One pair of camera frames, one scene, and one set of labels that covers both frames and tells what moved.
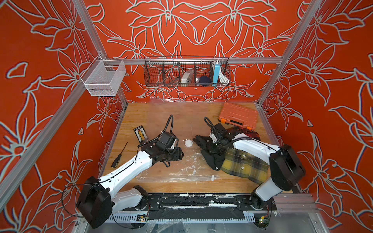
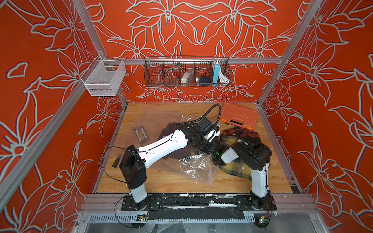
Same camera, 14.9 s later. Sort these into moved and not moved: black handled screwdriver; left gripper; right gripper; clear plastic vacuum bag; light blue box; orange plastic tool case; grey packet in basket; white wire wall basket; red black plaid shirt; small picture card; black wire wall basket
Moved: left gripper; right gripper; clear plastic vacuum bag
Not moved: small picture card; red black plaid shirt; light blue box; orange plastic tool case; black handled screwdriver; white wire wall basket; black wire wall basket; grey packet in basket
